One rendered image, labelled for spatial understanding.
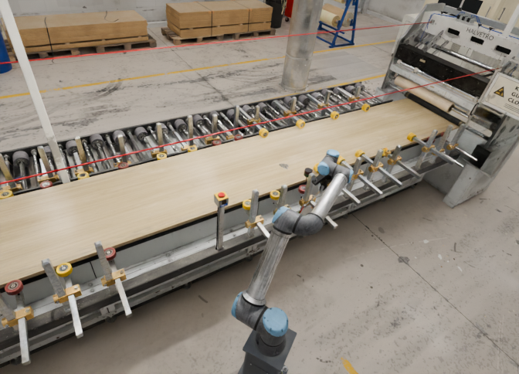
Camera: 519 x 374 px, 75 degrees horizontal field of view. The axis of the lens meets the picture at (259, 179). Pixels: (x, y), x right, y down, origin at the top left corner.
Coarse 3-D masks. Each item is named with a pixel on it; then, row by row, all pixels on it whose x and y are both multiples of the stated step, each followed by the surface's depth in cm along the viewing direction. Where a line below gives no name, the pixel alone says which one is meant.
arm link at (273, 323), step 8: (264, 312) 192; (272, 312) 192; (280, 312) 193; (264, 320) 188; (272, 320) 189; (280, 320) 190; (256, 328) 192; (264, 328) 189; (272, 328) 185; (280, 328) 186; (264, 336) 192; (272, 336) 188; (280, 336) 189; (272, 344) 194
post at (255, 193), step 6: (252, 192) 229; (258, 192) 227; (252, 198) 231; (258, 198) 231; (252, 204) 234; (252, 210) 237; (252, 216) 240; (252, 222) 244; (252, 228) 249; (252, 234) 254
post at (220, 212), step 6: (222, 210) 218; (222, 216) 222; (222, 222) 226; (222, 228) 230; (216, 234) 236; (222, 234) 234; (216, 240) 237; (222, 240) 239; (216, 246) 242; (222, 246) 243
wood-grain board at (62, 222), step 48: (240, 144) 312; (288, 144) 320; (336, 144) 329; (384, 144) 338; (48, 192) 242; (96, 192) 246; (144, 192) 252; (192, 192) 257; (240, 192) 262; (0, 240) 207; (48, 240) 211; (96, 240) 214
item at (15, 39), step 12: (0, 0) 174; (516, 12) 332; (12, 24) 182; (12, 36) 185; (504, 36) 345; (24, 60) 194; (24, 72) 198; (36, 84) 206; (36, 96) 209; (36, 108) 213; (48, 120) 221; (48, 132) 225; (60, 156) 240
